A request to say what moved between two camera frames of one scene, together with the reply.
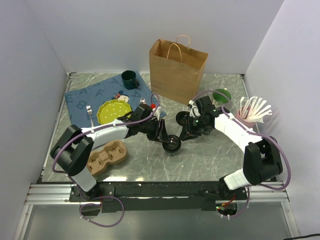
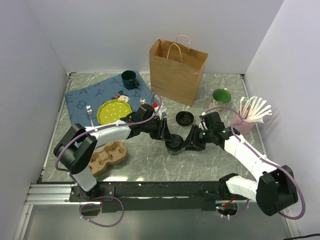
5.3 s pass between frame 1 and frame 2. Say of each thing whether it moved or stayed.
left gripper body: stayed
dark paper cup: moved
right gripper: moved
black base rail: stayed
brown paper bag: stayed
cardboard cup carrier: stayed
